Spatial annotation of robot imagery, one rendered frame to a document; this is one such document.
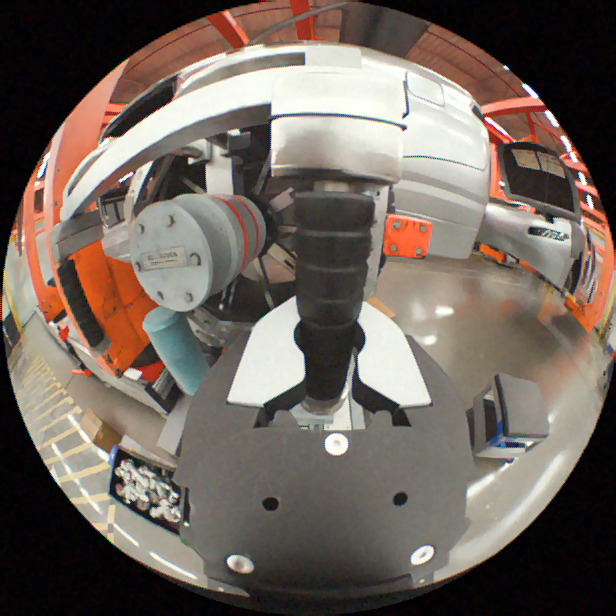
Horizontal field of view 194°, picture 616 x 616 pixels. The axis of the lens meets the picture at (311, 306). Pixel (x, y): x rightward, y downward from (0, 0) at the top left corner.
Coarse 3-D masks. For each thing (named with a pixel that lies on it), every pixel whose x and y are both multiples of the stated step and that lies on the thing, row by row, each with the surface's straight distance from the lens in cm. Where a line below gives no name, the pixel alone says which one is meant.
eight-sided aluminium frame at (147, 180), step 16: (160, 160) 49; (144, 176) 46; (160, 176) 49; (128, 192) 51; (144, 192) 48; (368, 192) 30; (384, 192) 31; (128, 208) 50; (144, 208) 51; (384, 208) 31; (128, 224) 51; (384, 224) 31; (368, 272) 33; (368, 288) 33; (160, 304) 52; (192, 320) 48; (208, 320) 51; (208, 336) 47; (224, 336) 45
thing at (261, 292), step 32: (160, 192) 54; (192, 192) 62; (256, 192) 42; (288, 192) 40; (288, 224) 41; (288, 256) 41; (224, 288) 50; (256, 288) 64; (288, 288) 61; (256, 320) 50
